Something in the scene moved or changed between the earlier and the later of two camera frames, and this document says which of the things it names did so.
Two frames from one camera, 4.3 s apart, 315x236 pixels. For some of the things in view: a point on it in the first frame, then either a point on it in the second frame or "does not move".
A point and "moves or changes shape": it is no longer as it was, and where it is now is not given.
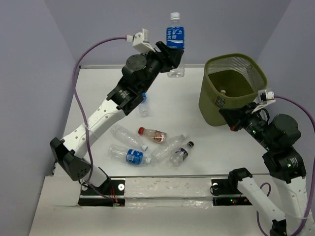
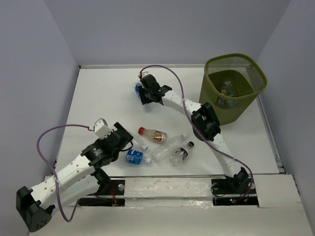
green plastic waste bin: [230, 80] does not move
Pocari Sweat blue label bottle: [175, 39] to [230, 88]
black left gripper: [174, 56] to [102, 140]
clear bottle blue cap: [143, 110] moves or changes shape
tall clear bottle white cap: [164, 153] does not move
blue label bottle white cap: [132, 156] does not move
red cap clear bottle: [158, 136] does not move
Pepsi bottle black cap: [177, 158] does not move
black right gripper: [235, 117] to [144, 99]
